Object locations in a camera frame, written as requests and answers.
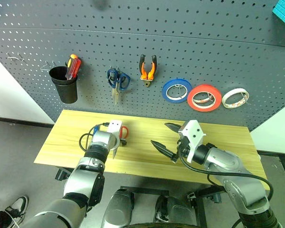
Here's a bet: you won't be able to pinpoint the large red tape roll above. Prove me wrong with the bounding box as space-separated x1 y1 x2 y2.
187 84 222 113

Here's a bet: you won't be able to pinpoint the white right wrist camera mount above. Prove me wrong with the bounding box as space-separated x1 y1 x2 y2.
179 120 207 164

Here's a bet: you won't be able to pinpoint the grey metal pegboard wall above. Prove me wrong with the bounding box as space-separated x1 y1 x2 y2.
0 0 285 133

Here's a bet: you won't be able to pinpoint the screwdriver with clear red handle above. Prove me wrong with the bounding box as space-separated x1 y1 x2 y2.
65 58 82 81

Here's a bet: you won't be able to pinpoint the blue handled scissors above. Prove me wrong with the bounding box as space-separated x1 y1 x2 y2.
106 67 132 105

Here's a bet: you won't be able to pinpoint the red handled scissors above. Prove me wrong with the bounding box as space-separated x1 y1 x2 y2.
112 125 130 161

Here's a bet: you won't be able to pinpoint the dark grey rounded shell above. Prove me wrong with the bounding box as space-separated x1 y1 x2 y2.
153 195 198 228
101 188 135 228

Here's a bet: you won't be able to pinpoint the black plastic cup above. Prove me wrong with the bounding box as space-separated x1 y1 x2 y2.
48 66 79 104

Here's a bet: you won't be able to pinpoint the dark curved rim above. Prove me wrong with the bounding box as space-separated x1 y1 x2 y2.
123 221 198 228

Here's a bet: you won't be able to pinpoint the orange black pliers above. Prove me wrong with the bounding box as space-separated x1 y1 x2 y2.
139 54 158 88

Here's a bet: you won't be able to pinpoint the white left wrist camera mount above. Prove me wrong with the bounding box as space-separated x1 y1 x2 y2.
108 119 124 153

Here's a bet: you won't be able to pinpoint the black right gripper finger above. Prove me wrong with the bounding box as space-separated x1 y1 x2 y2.
150 140 178 164
164 122 181 134

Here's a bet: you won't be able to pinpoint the blue tape roll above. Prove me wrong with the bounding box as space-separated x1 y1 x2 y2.
161 78 193 104

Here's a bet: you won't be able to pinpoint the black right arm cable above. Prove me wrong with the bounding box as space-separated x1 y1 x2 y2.
179 152 274 228

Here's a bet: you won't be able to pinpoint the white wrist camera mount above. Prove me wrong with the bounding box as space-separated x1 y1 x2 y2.
179 120 207 164
108 119 124 153

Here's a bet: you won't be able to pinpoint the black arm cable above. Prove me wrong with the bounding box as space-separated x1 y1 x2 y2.
78 122 110 153
179 152 274 228

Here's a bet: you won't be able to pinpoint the black white sneaker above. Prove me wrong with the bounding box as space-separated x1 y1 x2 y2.
4 195 29 224

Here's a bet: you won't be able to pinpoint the white tape roll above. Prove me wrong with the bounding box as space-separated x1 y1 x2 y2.
221 87 250 109

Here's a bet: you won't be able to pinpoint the screwdriver with orange-capped handle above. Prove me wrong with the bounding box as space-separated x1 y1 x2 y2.
66 54 78 72

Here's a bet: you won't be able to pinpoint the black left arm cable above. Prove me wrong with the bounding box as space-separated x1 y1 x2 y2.
78 122 110 153

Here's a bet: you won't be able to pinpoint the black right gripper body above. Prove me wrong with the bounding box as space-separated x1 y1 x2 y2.
176 135 191 159

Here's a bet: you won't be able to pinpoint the black metal table frame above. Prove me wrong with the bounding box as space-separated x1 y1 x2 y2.
55 165 223 228

